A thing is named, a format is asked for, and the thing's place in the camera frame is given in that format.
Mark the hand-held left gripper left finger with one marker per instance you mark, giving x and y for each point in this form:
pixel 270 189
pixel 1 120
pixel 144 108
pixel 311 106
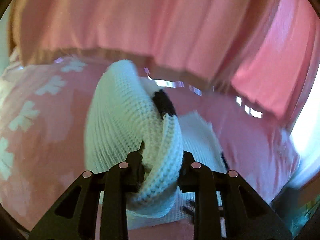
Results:
pixel 135 162

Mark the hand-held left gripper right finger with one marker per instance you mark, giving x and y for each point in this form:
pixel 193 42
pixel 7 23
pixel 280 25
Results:
pixel 187 162

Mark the white black red knit sweater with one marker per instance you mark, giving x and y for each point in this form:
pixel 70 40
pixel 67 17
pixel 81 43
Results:
pixel 120 120

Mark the pink floral bedsheet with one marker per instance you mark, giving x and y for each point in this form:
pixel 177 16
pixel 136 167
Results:
pixel 50 130

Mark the teal patterned cloth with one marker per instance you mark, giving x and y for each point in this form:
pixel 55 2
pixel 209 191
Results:
pixel 301 215

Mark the pink curtain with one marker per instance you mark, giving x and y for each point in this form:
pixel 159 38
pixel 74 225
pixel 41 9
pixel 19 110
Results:
pixel 125 17

